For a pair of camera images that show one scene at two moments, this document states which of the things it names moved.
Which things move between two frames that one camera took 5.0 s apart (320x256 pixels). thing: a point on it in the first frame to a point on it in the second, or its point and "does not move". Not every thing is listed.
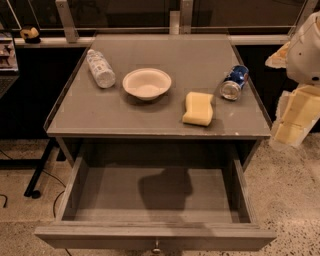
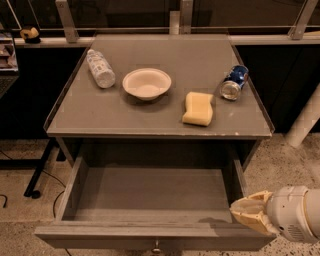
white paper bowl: (147, 83) does not move
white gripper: (306, 55) to (287, 210)
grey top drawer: (155, 207) does not move
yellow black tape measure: (31, 36) does not move
